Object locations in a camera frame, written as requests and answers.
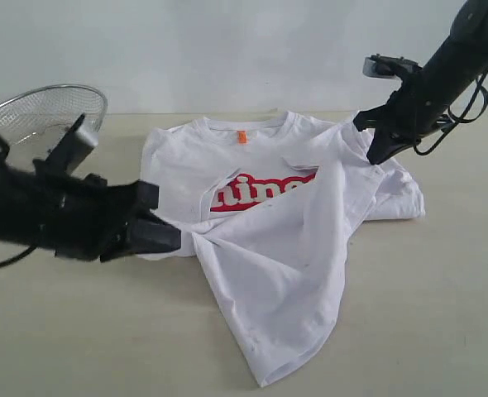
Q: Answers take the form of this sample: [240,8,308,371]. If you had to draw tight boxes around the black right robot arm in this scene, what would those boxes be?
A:
[353,1,488,165]

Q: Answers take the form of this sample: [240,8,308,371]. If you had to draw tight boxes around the metal wire mesh basket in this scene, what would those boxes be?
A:
[0,84,108,149]

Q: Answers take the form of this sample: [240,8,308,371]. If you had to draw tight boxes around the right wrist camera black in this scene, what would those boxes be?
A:
[362,54,422,83]

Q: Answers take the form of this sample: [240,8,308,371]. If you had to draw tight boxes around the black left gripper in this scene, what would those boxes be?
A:
[0,165,181,263]

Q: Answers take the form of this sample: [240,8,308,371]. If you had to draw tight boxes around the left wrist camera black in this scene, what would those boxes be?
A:
[33,114,98,175]

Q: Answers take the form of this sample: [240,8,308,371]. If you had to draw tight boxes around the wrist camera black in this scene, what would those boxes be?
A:
[362,54,422,83]
[33,114,98,175]

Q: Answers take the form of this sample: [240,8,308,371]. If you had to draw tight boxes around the white t-shirt red lettering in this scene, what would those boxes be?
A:
[141,112,425,387]

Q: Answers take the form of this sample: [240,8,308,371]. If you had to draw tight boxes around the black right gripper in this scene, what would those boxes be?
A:
[352,82,455,165]

